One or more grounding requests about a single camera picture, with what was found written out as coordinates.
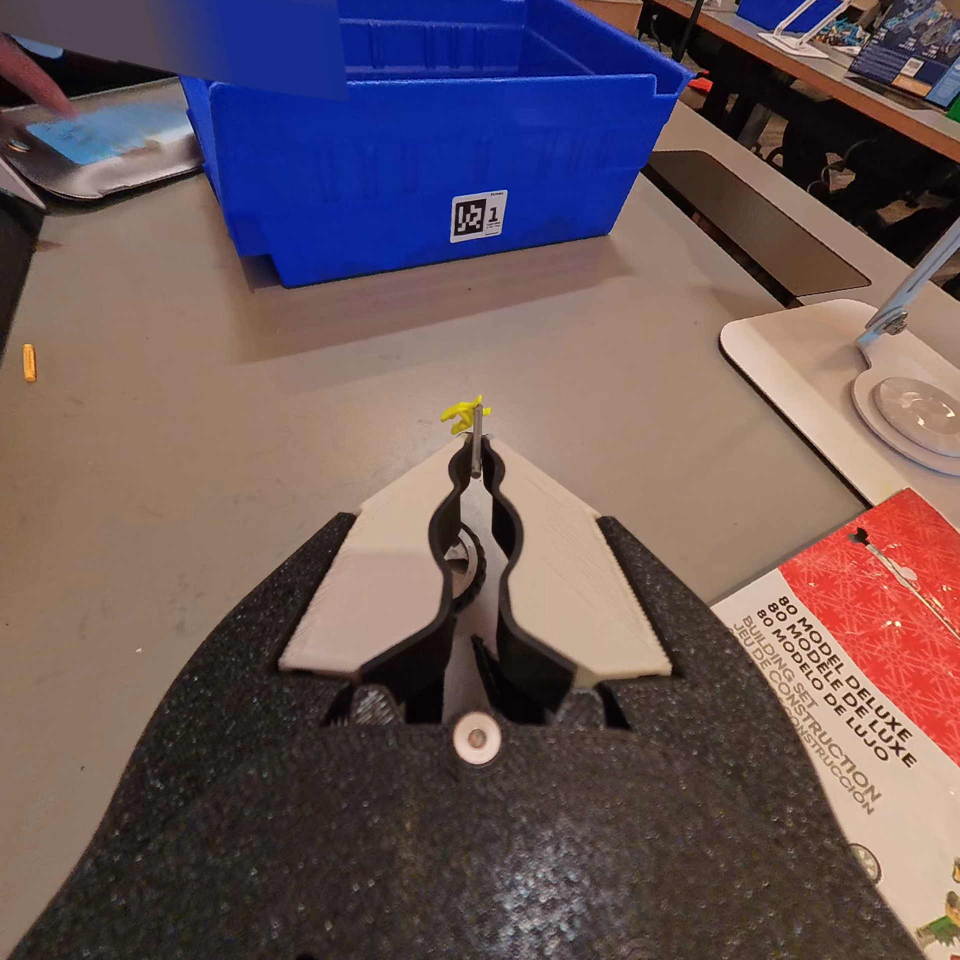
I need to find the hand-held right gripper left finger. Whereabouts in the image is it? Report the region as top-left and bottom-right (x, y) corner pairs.
(279, 439), (475, 725)

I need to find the wood-edged grey table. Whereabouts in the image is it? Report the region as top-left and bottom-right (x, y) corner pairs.
(577, 0), (960, 162)

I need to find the grey rod with yellow connector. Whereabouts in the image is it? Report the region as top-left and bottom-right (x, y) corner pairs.
(440, 395), (493, 477)

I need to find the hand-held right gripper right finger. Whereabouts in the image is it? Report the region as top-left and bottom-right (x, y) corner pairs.
(478, 437), (673, 729)

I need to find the dark blue printed box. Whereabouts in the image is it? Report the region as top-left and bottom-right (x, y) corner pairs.
(849, 0), (960, 106)

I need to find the blue plastic bin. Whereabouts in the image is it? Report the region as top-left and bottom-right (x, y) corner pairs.
(180, 0), (695, 290)

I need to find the grey toy wheel black tire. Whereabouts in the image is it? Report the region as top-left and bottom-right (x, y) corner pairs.
(441, 525), (490, 612)

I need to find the K'nex building set booklet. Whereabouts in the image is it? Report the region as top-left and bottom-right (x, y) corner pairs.
(708, 487), (960, 960)

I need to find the blue card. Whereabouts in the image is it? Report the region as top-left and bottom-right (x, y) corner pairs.
(26, 103), (189, 163)

